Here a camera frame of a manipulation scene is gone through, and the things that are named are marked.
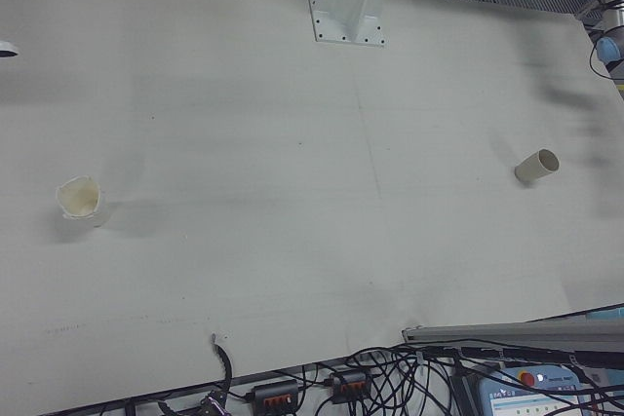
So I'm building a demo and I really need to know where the beige paper cup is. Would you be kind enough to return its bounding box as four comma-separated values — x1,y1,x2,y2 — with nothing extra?
514,148,561,186

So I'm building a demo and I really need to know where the black power adapter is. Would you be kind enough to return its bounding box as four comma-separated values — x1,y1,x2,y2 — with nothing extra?
250,378,301,410
330,370,370,400

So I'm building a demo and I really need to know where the blue teach pendant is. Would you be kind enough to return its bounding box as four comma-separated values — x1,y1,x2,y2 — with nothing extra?
450,361,624,416

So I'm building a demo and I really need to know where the black power strip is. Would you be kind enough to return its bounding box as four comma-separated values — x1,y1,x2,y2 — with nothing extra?
423,344,624,370

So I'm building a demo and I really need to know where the black toothed cable strap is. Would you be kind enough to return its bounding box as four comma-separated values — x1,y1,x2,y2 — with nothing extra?
210,333,234,398

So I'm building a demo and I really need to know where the black cable tangle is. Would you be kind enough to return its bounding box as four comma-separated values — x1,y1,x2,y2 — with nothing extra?
300,345,624,416

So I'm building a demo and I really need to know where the aluminium extrusion rail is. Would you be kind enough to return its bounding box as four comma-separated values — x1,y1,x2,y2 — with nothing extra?
401,318,624,357

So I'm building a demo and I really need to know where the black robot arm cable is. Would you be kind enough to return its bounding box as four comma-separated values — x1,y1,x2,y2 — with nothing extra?
587,39,624,85

